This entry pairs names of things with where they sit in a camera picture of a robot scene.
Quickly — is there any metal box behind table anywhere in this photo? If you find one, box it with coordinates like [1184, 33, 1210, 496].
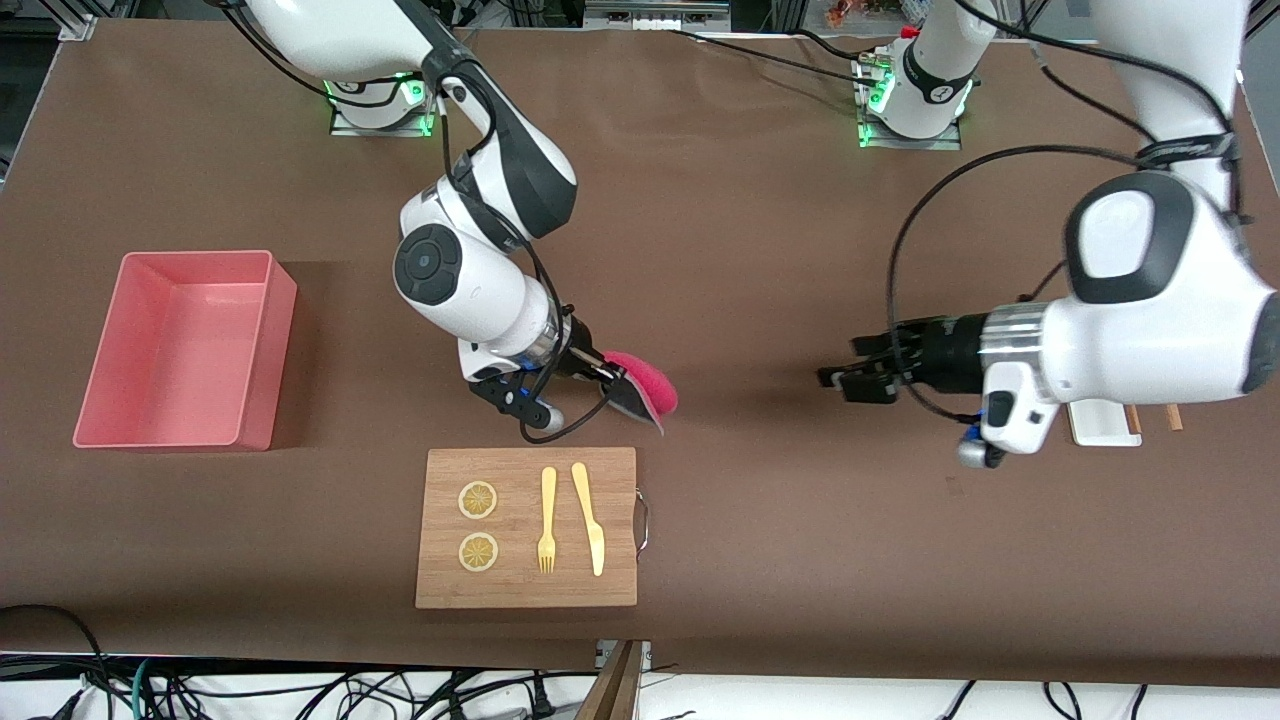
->
[585, 0, 731, 31]

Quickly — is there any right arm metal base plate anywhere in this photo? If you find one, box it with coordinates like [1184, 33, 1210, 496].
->
[328, 100, 436, 138]

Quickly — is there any white rectangular tray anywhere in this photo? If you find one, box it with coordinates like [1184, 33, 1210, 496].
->
[1065, 398, 1143, 448]

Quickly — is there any yellow plastic fork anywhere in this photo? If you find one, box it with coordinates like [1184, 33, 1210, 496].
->
[537, 466, 558, 575]

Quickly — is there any pink plastic bin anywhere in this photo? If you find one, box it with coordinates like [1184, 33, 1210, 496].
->
[72, 250, 299, 452]

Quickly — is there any yellow plastic knife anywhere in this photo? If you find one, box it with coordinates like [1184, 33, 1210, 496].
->
[571, 461, 606, 578]

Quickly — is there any black looped floor cable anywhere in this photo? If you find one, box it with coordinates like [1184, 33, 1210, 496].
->
[0, 604, 111, 720]

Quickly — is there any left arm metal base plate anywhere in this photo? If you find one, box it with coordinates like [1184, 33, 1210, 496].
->
[858, 55, 963, 151]

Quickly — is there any black cable across table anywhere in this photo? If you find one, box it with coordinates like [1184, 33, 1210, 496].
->
[668, 28, 883, 89]

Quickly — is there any pink and grey microfibre cloth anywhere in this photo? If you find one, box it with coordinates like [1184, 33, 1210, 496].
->
[598, 350, 679, 436]

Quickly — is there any bamboo cutting board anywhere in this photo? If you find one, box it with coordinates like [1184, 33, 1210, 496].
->
[415, 447, 639, 610]

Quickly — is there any teal floor cable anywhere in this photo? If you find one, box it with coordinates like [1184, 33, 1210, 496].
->
[130, 658, 161, 720]

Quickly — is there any wooden plank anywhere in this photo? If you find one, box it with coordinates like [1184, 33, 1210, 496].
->
[575, 640, 646, 720]

